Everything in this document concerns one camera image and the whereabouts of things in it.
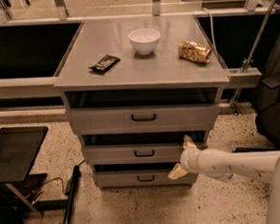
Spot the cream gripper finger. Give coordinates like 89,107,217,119
168,163,187,180
183,135,196,150

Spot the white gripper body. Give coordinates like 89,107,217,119
180,147,214,174

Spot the grey drawer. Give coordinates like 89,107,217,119
65,88,219,135
82,131,208,166
91,162,198,188

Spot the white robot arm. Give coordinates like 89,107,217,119
168,135,280,224

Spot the grey bottom drawer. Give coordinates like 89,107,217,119
91,162,198,188

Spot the grey drawer cabinet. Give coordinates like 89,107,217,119
50,10,237,194

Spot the grey top drawer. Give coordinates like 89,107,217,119
65,88,219,135

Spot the black office chair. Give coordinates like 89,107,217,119
252,33,280,150

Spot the crushed gold can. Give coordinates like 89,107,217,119
178,40,211,64

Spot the black pole on floor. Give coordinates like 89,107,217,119
61,166,80,224

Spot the white bowl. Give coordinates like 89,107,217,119
129,28,161,55

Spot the black snack bar wrapper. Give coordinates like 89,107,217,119
90,55,120,72

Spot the black side table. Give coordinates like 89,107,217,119
0,126,48,217

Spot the white cable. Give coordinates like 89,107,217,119
201,7,221,61

